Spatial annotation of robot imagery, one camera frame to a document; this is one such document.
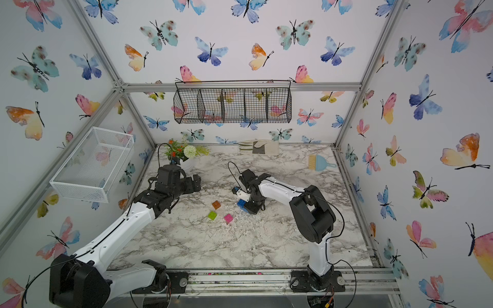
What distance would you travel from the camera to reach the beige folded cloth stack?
3.95 ft

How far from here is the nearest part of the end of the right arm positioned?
691 mm

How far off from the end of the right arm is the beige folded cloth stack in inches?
16.1
